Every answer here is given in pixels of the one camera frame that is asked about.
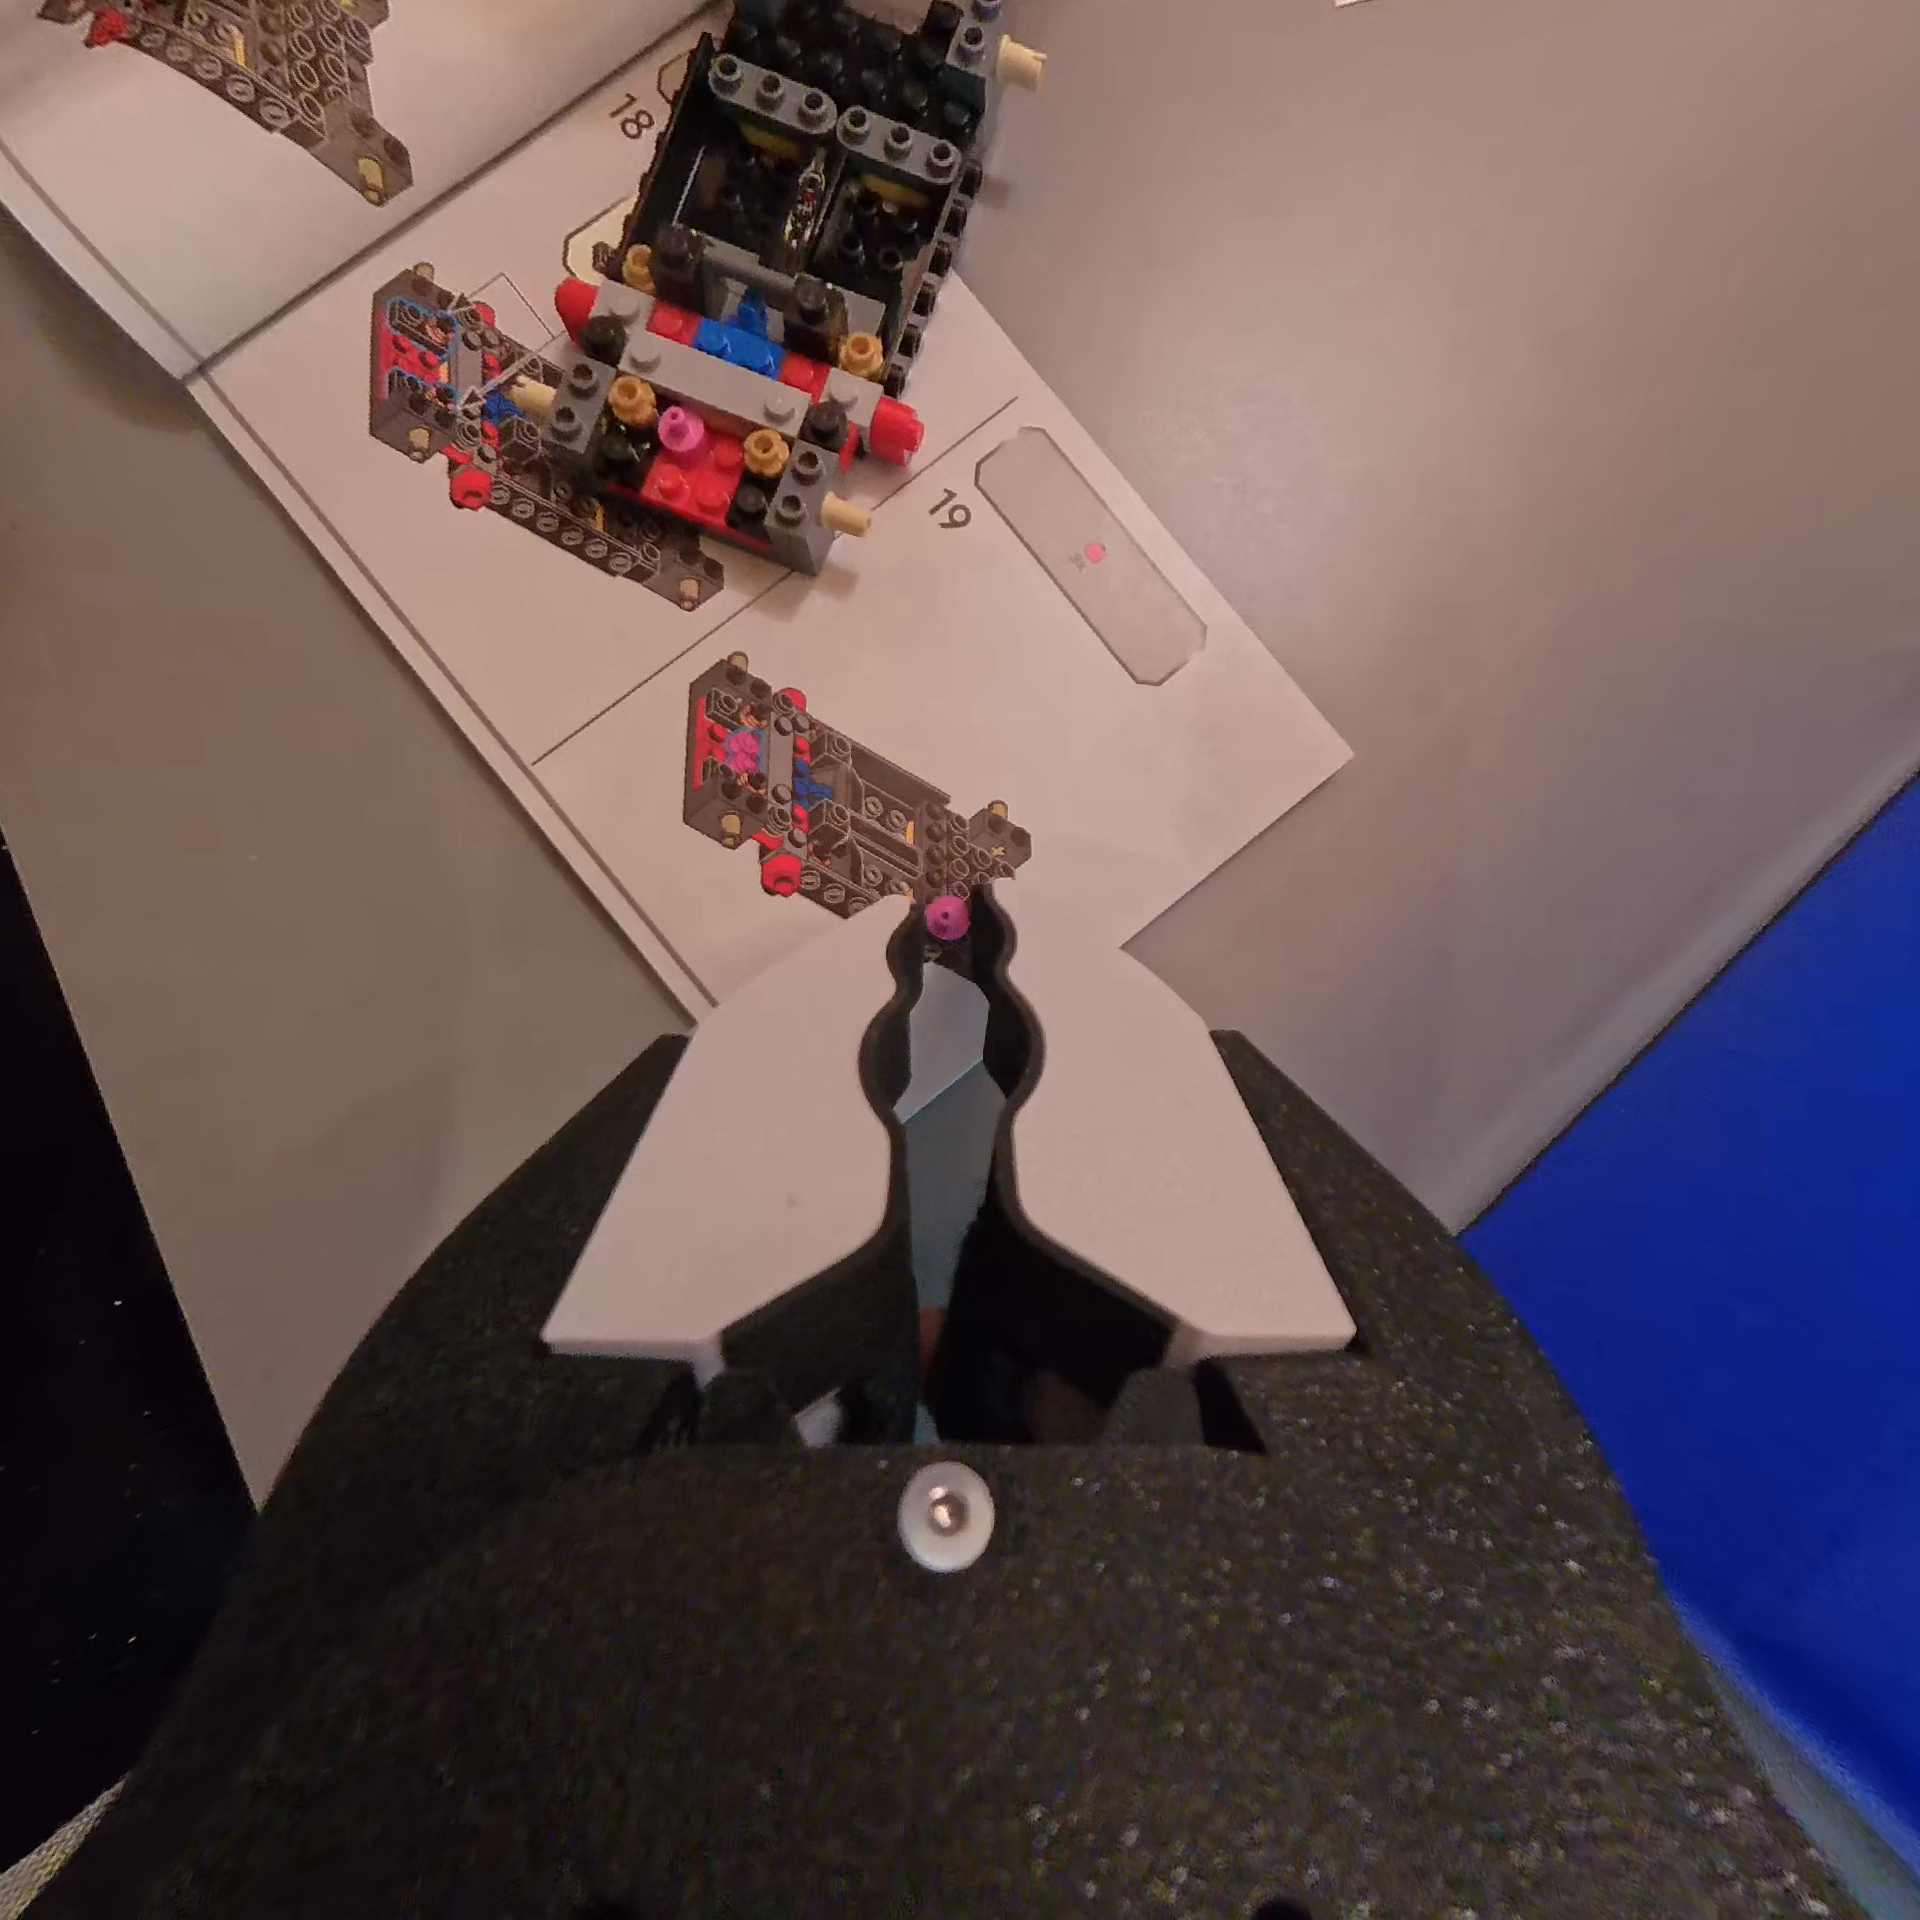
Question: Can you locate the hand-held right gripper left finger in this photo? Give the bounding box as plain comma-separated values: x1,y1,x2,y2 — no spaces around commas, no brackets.
540,896,927,1375

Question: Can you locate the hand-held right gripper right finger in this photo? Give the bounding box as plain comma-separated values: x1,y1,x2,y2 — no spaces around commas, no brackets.
960,881,1359,1373

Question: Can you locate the lego car chassis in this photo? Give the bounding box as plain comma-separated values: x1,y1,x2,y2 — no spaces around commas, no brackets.
509,0,1052,578

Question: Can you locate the lego instruction booklet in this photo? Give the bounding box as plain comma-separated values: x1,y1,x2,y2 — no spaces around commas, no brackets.
0,0,1354,1015

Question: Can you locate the blue plastic bin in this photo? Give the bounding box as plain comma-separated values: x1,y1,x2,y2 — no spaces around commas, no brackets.
1462,780,1920,1863

